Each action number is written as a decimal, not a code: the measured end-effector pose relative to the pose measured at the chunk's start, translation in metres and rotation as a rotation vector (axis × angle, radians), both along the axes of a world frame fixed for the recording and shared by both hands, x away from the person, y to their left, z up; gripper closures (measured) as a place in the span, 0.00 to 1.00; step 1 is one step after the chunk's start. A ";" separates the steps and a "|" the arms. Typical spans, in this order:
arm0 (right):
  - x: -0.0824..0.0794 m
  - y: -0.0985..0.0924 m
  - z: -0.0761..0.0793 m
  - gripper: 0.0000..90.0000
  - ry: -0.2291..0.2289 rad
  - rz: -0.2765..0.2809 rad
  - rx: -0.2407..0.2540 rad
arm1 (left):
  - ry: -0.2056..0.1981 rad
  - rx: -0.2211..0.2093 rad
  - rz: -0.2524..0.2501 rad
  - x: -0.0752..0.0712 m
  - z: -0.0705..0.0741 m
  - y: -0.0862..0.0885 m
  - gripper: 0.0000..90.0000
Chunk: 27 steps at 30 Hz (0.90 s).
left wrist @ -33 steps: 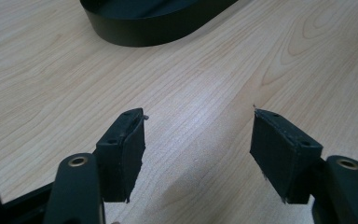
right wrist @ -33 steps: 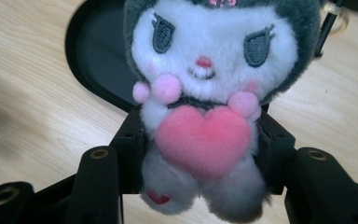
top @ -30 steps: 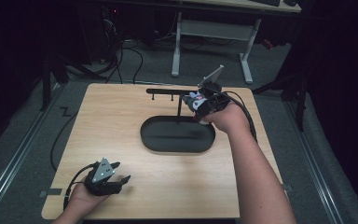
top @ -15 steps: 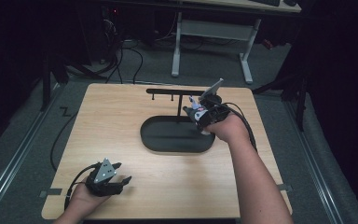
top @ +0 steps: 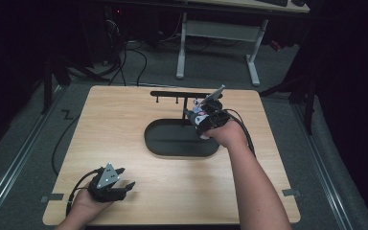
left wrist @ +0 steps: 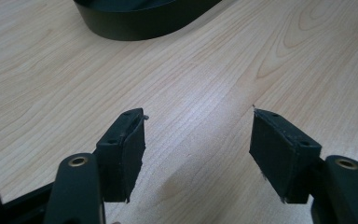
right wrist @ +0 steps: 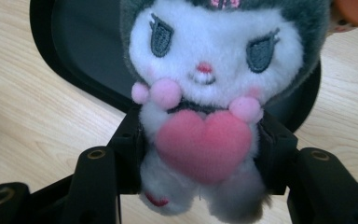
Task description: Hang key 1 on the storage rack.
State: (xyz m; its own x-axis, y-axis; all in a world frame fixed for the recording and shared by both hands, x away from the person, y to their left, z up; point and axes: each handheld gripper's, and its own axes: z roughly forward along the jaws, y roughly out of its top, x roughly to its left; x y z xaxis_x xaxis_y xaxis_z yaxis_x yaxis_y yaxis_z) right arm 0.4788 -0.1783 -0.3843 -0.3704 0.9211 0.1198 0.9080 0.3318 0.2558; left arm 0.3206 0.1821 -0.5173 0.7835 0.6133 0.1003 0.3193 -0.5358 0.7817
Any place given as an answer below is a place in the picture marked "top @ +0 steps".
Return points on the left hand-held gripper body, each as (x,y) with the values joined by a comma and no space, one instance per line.
(107,187)

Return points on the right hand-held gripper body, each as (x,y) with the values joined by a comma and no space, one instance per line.
(215,119)

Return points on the black hook rack with tray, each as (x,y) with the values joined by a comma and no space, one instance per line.
(172,140)

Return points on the person's right hand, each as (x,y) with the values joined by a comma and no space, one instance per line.
(228,135)

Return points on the person's left hand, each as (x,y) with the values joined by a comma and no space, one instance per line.
(86,201)

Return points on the grey tape piece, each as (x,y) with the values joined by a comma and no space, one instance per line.
(52,198)
(290,192)

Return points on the white-framed wooden desk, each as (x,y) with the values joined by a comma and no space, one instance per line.
(220,30)

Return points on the black zigzag floor tape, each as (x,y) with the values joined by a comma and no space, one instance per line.
(67,114)

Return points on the small red object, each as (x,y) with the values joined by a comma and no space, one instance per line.
(275,45)

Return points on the black metal stand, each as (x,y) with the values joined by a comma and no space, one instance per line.
(47,86)
(309,105)

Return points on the black keyboard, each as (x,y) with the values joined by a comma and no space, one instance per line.
(273,2)

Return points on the dark computer tower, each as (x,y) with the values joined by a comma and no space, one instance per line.
(99,35)

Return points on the metal floor rail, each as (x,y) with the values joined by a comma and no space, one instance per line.
(322,166)
(19,159)

